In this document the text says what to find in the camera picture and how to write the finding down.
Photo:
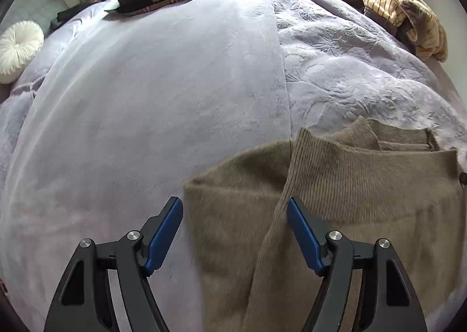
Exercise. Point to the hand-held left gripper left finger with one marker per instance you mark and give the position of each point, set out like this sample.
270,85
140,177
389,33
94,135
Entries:
164,233

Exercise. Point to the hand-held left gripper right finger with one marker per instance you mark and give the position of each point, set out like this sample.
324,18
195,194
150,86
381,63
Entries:
304,237

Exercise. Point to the brown knit sweater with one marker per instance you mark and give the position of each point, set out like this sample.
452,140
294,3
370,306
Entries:
365,189

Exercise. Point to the smooth lavender blanket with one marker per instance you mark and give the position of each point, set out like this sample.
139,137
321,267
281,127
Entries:
146,98

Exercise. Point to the embossed lavender blanket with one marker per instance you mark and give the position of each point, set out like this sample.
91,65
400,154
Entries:
346,62

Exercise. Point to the white round cushion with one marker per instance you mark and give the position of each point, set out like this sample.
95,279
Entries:
18,51

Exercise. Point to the cream striped garment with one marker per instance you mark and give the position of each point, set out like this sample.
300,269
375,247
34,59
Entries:
405,7

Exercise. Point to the grey pillow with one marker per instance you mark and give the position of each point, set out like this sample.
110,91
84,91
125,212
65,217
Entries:
40,7

